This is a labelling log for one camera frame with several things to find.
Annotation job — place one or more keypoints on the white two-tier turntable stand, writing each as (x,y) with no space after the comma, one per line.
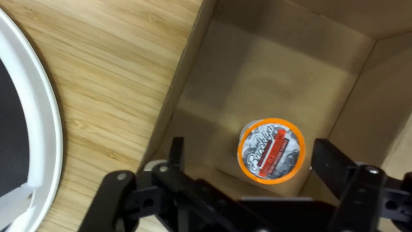
(31,133)

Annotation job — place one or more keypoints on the orange-lidded coffee pod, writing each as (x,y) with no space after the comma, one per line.
(271,151)

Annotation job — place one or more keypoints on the brown cardboard box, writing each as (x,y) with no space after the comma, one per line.
(337,68)

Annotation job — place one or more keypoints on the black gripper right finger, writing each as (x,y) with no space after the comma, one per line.
(366,193)

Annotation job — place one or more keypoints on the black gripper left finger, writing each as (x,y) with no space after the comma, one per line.
(190,205)

